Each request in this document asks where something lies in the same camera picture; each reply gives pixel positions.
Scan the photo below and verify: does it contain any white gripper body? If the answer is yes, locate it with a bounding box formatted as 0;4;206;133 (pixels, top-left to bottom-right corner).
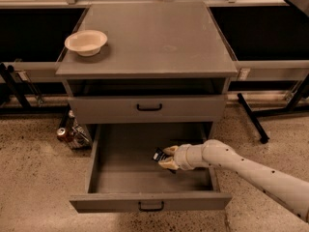
174;144;207;170

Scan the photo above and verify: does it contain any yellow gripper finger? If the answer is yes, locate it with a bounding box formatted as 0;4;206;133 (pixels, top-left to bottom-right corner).
158;157;179;170
163;145;178;156

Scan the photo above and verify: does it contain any blue rxbar blueberry bar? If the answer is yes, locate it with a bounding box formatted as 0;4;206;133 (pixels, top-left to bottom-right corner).
153;148;168;162

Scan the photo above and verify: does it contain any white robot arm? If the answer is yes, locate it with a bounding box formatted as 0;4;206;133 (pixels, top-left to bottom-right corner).
156;139;309;222

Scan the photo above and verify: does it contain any closed grey top drawer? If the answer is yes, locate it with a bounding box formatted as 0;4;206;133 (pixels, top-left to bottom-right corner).
69;95;226;124

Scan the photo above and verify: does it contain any open grey middle drawer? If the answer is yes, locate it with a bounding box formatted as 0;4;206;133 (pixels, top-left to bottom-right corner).
70;123;232;213

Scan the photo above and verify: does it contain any grey drawer cabinet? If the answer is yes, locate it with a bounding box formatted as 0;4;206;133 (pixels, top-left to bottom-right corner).
56;1;237;139

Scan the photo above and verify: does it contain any black stand leg right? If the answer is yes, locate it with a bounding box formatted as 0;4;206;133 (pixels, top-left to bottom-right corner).
238;93;269;144

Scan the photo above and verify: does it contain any black stand leg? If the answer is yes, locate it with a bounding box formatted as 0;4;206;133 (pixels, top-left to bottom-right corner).
0;63;31;108
238;93;269;144

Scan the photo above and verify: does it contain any dark bottle on floor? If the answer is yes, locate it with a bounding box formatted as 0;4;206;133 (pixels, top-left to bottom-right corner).
66;110;75;130

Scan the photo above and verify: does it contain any red soda can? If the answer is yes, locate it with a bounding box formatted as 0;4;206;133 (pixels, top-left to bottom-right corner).
56;128;67;141

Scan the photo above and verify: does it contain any white bowl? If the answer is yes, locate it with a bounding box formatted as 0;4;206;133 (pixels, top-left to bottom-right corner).
65;30;108;57

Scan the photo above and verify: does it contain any black stand leg left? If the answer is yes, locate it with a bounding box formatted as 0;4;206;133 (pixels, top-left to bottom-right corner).
0;63;31;108

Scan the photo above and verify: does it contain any black top drawer handle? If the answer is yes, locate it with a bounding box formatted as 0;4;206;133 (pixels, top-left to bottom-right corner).
136;103;163;112

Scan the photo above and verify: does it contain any black drawer handle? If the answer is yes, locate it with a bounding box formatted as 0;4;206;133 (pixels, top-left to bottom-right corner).
138;201;165;212
136;103;163;112

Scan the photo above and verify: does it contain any black middle drawer handle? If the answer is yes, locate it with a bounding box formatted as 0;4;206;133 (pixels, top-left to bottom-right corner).
138;201;165;212

